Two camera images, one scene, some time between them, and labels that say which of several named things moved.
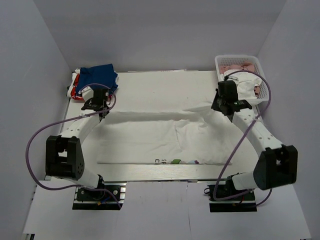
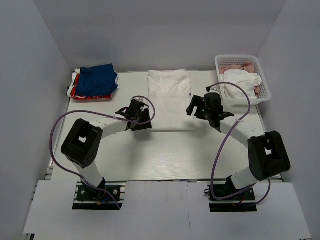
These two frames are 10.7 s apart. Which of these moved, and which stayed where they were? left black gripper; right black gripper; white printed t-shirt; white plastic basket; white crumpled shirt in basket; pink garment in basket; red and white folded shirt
Moved: left black gripper; white printed t-shirt; right black gripper
Stayed: white crumpled shirt in basket; white plastic basket; pink garment in basket; red and white folded shirt
